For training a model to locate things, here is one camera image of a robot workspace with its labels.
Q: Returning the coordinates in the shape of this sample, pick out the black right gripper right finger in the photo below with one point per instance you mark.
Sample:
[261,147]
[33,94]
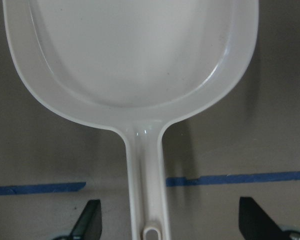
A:
[255,224]

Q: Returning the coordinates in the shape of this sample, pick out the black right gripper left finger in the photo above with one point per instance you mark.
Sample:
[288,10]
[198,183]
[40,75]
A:
[89,223]

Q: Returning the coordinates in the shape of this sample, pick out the beige plastic dustpan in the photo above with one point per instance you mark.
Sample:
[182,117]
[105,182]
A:
[134,67]

